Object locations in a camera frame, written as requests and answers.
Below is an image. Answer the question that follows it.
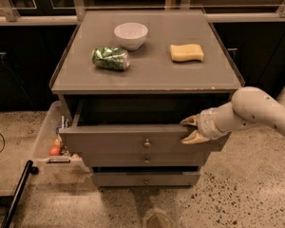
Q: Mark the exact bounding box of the red round fruit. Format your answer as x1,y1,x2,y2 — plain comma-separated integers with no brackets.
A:
49,145,61,156

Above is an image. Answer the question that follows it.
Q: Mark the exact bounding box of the crushed green soda can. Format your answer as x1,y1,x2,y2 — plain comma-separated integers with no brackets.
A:
91,47,129,70

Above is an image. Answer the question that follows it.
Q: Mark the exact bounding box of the grey drawer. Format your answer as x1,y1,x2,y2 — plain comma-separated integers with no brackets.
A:
60,100,229,156
93,172,200,187
83,152,210,167

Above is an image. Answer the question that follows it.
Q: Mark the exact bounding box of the grey bottom drawer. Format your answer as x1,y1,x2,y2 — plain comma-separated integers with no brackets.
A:
93,172,200,187

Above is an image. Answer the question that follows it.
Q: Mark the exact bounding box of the clear plastic storage bin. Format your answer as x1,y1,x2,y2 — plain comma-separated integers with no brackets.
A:
29,102,90,184

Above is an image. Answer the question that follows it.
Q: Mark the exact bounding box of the white ceramic bowl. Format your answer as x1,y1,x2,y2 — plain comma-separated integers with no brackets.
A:
114,23,148,50

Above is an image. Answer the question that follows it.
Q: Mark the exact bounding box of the yellow sponge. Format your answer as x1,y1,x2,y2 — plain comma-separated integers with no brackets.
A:
170,44,204,62

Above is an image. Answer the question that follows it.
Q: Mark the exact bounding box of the grey middle drawer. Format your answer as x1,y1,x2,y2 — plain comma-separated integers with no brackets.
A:
83,152,210,167

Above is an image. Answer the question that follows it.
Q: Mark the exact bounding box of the grey drawer cabinet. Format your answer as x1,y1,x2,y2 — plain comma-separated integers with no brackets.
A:
50,10,244,178

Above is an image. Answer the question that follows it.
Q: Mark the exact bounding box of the black metal bar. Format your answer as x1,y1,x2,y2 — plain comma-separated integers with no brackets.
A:
0,160,39,228

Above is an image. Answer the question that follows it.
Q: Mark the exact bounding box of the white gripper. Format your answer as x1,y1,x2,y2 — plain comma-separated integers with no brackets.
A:
180,108,226,144

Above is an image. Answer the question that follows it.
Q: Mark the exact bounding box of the brown snack package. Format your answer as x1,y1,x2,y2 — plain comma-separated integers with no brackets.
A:
55,115,69,156

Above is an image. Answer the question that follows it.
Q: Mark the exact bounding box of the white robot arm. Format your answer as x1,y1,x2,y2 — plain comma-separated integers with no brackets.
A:
180,86,285,144

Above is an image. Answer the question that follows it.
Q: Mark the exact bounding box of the grey top drawer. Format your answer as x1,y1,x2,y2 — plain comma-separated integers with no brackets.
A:
60,100,229,156

